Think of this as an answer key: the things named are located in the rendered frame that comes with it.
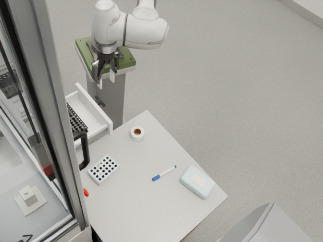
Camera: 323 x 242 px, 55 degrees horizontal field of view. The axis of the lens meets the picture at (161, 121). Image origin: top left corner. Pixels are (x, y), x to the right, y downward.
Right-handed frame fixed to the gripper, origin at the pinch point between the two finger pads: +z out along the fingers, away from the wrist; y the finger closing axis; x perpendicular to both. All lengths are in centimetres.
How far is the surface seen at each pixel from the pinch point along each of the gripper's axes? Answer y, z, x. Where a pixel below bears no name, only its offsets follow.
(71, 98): 13.9, 13.7, -9.2
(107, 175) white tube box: 21.9, 21.7, 31.7
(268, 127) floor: -134, 99, 52
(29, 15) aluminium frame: 46, -88, 50
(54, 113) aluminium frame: 46, -69, 50
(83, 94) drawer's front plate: 9.8, 8.5, -4.3
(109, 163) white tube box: 17.5, 21.6, 27.5
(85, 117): 13.7, 17.1, 1.9
